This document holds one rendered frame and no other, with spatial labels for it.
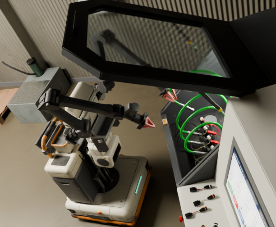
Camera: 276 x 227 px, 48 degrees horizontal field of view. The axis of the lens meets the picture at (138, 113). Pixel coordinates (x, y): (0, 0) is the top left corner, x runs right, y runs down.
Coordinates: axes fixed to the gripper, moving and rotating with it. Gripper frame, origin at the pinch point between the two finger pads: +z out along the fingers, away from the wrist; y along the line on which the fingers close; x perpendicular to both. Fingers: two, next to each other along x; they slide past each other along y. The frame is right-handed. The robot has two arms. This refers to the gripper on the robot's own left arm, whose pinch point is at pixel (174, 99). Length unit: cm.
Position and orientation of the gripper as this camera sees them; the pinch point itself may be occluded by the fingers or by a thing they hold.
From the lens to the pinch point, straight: 201.0
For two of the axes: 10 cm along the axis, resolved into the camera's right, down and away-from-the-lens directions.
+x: -4.1, 4.6, 7.9
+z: 6.8, 7.3, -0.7
